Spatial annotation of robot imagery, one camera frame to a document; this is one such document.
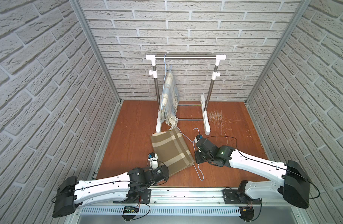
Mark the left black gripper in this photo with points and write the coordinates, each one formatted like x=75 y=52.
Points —
x=162 y=172

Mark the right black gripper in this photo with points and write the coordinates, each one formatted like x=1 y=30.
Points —
x=201 y=150

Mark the light blue wire hanger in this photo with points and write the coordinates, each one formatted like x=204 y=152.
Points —
x=196 y=166
x=168 y=82

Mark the brown beige plaid scarf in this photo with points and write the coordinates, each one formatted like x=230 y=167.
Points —
x=172 y=150

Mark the blue cream plaid scarf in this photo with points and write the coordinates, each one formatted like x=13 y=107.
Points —
x=169 y=107

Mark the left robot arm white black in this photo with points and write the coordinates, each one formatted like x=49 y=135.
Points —
x=129 y=187

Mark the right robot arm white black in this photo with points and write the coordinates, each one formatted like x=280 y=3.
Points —
x=284 y=180

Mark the left small electronics board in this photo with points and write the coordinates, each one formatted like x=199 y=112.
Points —
x=130 y=212

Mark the small electronics board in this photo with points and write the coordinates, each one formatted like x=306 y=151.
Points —
x=130 y=212
x=247 y=213

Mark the right small electronics board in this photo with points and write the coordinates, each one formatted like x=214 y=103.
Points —
x=247 y=213

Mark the white steel clothes rack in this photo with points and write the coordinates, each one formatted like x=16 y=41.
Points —
x=194 y=75

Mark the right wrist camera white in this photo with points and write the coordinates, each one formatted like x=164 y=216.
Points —
x=197 y=138

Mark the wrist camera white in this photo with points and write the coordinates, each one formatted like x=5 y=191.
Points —
x=197 y=138
x=153 y=159

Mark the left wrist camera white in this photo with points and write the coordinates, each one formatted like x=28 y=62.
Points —
x=153 y=159

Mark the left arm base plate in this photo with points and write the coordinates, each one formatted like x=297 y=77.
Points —
x=136 y=196

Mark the aluminium front rail frame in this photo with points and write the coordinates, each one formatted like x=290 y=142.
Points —
x=189 y=205

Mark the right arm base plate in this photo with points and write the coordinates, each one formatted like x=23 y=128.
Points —
x=232 y=196

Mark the right aluminium corner post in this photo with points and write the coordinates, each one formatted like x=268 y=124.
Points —
x=302 y=7

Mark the aluminium corner post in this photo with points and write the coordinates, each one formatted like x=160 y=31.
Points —
x=302 y=7
x=94 y=46

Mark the left aluminium corner post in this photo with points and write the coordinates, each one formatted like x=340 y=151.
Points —
x=94 y=46

